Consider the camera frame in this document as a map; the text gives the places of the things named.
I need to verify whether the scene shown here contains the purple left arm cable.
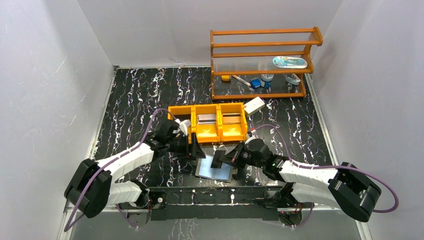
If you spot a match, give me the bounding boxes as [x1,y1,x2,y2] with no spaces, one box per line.
[63,107,178,233]

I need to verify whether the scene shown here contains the green and white box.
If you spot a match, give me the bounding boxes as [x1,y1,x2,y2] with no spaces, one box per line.
[243,97,266,117]

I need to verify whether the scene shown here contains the orange wooden shelf rack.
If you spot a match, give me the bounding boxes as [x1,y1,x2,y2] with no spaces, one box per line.
[210,26,324,100]

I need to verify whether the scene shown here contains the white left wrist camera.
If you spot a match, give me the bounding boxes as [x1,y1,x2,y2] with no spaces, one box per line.
[175,118,191,136]

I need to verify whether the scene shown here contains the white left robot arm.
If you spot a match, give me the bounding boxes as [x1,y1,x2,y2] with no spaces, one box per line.
[64,119,206,218]

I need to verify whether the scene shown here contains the yellow three-compartment organizer tray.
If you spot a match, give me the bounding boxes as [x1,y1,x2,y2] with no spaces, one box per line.
[167,102,248,144]

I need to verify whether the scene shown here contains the white marker pen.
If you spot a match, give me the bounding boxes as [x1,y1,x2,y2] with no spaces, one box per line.
[232,75,252,87]

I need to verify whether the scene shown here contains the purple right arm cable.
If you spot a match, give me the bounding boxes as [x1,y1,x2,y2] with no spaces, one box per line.
[250,123,400,229]

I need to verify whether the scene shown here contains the brown card in tray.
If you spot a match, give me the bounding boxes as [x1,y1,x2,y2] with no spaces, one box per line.
[222,113,241,125]

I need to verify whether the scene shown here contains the white jar blue label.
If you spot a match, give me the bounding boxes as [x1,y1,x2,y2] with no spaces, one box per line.
[260,74,275,88]

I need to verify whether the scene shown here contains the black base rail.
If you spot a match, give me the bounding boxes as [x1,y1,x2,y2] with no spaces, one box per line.
[117,186,316,222]

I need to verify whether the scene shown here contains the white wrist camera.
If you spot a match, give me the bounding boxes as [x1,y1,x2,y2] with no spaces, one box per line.
[175,118,191,136]
[247,128,259,139]

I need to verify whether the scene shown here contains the small yellow block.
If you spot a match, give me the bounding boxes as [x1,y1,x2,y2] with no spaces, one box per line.
[220,75,231,83]

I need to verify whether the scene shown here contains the silver card in tray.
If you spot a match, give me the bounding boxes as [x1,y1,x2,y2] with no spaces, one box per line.
[197,113,217,125]

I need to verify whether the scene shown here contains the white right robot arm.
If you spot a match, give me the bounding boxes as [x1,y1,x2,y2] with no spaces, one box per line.
[211,138,382,223]

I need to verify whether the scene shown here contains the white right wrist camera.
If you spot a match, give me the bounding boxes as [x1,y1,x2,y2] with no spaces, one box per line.
[247,128,259,139]

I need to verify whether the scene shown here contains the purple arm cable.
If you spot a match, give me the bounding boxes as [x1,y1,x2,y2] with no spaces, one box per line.
[63,107,178,233]
[250,123,400,229]

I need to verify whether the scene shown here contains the teal blister pack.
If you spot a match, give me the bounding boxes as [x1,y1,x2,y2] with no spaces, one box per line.
[272,56,308,69]

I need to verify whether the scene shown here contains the small blue box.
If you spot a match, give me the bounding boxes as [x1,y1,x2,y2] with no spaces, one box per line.
[250,78,261,89]

